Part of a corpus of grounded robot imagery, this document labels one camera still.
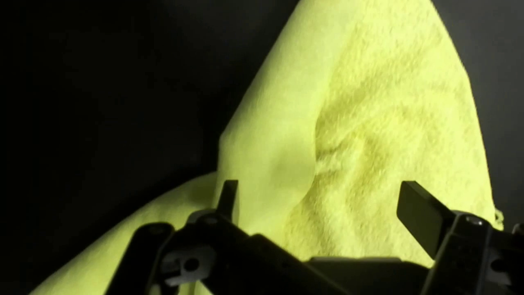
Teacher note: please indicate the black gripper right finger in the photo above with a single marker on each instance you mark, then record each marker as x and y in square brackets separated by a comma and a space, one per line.
[427, 215]

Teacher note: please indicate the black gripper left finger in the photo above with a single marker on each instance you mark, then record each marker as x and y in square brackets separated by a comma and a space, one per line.
[229, 199]

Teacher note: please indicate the yellow towel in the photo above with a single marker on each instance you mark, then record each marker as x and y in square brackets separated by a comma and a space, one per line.
[371, 109]

